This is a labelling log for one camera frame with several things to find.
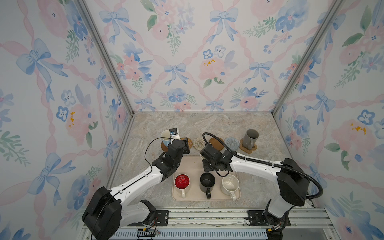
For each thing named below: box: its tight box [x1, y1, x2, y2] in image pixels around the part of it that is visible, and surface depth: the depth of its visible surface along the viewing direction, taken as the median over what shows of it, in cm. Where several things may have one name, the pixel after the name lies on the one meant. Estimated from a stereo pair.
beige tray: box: [172, 182, 241, 201], surface depth 82 cm
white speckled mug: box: [220, 174, 240, 202], surface depth 80 cm
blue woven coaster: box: [224, 136, 240, 151], surface depth 105 cm
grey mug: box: [243, 129, 259, 150], surface depth 95 cm
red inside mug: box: [174, 173, 191, 199], surface depth 81 cm
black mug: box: [199, 172, 216, 200], surface depth 80 cm
